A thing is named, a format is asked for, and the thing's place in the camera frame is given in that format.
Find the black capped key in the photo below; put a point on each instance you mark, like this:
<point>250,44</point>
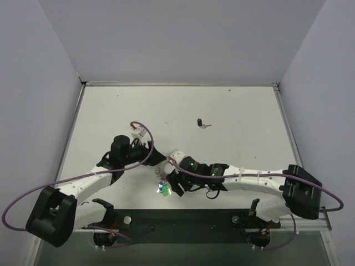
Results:
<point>201,125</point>

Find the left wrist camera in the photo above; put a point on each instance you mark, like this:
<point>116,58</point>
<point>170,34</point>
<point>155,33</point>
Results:
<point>138,132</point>

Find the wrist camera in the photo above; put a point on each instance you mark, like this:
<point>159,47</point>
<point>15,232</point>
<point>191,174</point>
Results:
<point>174,156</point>
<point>138,132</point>

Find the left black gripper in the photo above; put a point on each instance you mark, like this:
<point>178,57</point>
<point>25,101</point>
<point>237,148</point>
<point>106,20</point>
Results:
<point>150,152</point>

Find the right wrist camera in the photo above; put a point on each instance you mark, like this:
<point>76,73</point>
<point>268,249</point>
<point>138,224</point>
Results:
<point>174,156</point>

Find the blue capped key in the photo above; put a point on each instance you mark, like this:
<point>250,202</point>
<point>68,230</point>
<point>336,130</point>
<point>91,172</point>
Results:
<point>160,187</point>

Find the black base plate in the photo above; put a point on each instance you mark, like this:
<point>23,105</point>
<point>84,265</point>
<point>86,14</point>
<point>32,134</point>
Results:
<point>179,226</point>

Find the green capped key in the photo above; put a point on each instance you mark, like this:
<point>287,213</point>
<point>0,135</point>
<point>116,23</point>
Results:
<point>164,190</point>

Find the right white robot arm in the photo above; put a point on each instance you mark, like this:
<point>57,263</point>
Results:
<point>291,191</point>

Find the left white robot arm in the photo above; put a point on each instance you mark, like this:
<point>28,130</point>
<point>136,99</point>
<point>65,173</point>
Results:
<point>60,211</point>

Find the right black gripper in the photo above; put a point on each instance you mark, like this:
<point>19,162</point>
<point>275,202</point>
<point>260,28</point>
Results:
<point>177,180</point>

